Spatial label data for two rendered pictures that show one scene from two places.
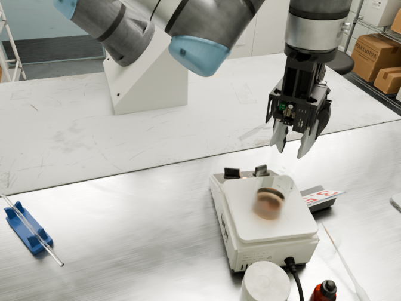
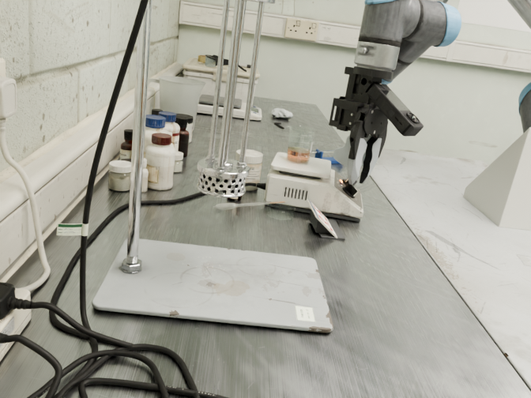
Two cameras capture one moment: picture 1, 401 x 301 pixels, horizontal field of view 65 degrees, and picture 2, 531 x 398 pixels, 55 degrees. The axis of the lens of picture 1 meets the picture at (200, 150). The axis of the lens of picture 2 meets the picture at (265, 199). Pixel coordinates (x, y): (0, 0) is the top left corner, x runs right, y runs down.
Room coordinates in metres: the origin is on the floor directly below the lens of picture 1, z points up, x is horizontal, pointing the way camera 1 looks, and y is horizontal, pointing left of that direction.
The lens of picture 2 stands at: (0.54, -1.11, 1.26)
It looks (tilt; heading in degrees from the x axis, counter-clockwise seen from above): 19 degrees down; 106
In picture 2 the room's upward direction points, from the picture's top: 8 degrees clockwise
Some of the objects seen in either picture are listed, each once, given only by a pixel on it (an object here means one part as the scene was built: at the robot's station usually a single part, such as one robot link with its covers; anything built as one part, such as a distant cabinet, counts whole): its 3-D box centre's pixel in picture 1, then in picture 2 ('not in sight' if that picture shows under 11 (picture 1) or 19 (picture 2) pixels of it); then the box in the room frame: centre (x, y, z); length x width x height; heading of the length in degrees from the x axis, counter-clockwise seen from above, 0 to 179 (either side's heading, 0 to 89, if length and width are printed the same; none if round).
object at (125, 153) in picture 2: not in sight; (128, 149); (-0.06, -0.16, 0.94); 0.04 x 0.04 x 0.09
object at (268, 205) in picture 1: (272, 194); (299, 144); (0.31, -0.11, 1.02); 0.06 x 0.05 x 0.08; 32
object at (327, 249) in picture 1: (323, 238); (280, 212); (0.32, -0.21, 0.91); 0.06 x 0.06 x 0.02
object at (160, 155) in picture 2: not in sight; (160, 160); (0.05, -0.21, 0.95); 0.06 x 0.06 x 0.11
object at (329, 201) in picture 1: (314, 195); (325, 219); (0.41, -0.22, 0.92); 0.09 x 0.06 x 0.04; 114
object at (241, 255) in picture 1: (258, 210); (310, 186); (0.35, -0.10, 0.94); 0.22 x 0.13 x 0.08; 11
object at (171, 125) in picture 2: not in sight; (165, 137); (-0.04, -0.03, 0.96); 0.06 x 0.06 x 0.11
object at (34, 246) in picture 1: (26, 224); (329, 155); (0.31, 0.28, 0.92); 0.10 x 0.03 x 0.04; 50
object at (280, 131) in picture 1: (277, 135); (361, 156); (0.44, -0.13, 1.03); 0.06 x 0.03 x 0.09; 152
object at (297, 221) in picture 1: (267, 205); (302, 164); (0.32, -0.11, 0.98); 0.12 x 0.12 x 0.01; 11
